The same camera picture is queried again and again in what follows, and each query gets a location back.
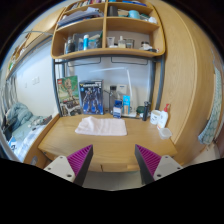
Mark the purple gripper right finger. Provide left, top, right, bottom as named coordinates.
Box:
left=135, top=144, right=161, bottom=184

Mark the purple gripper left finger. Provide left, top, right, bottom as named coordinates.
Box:
left=67, top=145, right=93, bottom=186

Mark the white folded towel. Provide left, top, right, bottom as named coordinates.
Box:
left=75, top=116, right=127, bottom=136

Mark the clear plastic cup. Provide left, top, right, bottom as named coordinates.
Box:
left=159, top=128, right=172, bottom=140

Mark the white pump lotion bottle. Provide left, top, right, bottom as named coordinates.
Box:
left=157, top=104, right=169, bottom=129

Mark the black cylindrical bottle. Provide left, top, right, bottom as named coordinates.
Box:
left=142, top=101, right=149, bottom=121

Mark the white desk lamp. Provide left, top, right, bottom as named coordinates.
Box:
left=90, top=67, right=137, bottom=118

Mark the small blue box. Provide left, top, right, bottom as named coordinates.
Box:
left=113, top=100, right=122, bottom=118

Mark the light blue carton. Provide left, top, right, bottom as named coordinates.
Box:
left=123, top=95, right=130, bottom=115

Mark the bed with grey bedding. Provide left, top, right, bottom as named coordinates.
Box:
left=1, top=102, right=52, bottom=162

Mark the dark blue robot model box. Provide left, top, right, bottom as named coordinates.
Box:
left=79, top=80, right=103, bottom=115

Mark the green toy figure box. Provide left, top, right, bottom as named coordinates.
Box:
left=57, top=76, right=81, bottom=116

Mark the dark bottle on shelf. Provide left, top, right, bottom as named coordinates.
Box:
left=65, top=37, right=75, bottom=54

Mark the white blue tube on shelf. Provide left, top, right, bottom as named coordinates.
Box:
left=83, top=34, right=89, bottom=50

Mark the teal round container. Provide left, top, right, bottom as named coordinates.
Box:
left=128, top=10, right=140, bottom=19

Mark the wooden wall shelf unit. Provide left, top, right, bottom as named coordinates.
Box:
left=51, top=0, right=165, bottom=60

